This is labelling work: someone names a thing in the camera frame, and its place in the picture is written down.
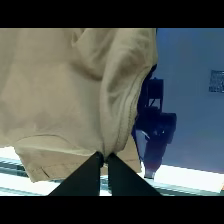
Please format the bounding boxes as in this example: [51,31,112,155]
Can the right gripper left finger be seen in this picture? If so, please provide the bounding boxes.
[48,151,105,197]

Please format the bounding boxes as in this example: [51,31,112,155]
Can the beige garment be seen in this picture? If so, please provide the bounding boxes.
[0,27,160,184]

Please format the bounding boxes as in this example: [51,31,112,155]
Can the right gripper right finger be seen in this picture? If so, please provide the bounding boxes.
[106,152,163,197]

